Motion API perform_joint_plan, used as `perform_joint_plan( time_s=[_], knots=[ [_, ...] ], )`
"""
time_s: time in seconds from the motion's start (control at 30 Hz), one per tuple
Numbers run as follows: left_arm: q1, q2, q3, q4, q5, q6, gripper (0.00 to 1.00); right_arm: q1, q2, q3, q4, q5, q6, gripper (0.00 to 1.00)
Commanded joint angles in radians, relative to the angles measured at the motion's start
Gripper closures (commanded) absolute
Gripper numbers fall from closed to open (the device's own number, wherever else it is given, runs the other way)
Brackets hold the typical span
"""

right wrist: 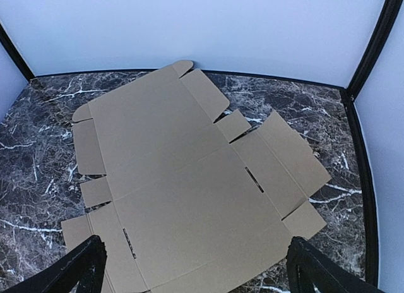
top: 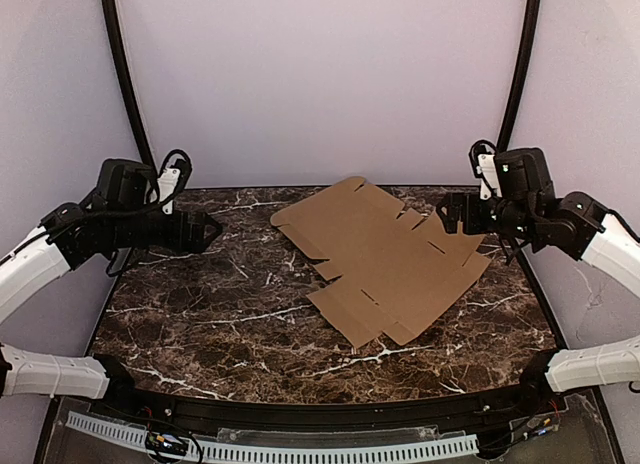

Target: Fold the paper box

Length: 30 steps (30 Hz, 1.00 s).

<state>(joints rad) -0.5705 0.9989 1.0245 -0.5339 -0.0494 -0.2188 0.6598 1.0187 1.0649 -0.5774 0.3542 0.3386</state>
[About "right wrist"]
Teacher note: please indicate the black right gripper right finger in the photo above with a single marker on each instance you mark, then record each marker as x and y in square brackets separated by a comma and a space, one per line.
[309, 269]

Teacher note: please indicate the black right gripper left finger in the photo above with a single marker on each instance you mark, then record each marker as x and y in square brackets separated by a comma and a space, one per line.
[82, 268]

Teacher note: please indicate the brown cardboard box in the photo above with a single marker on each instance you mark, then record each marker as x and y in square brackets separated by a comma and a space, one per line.
[186, 198]

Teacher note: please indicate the black left frame post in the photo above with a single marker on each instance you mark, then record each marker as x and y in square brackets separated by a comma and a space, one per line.
[15, 55]

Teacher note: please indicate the black frame post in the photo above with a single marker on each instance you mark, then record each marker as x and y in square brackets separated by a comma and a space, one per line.
[381, 32]
[15, 55]

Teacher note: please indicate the black right frame post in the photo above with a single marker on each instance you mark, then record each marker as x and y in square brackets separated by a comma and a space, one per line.
[381, 32]

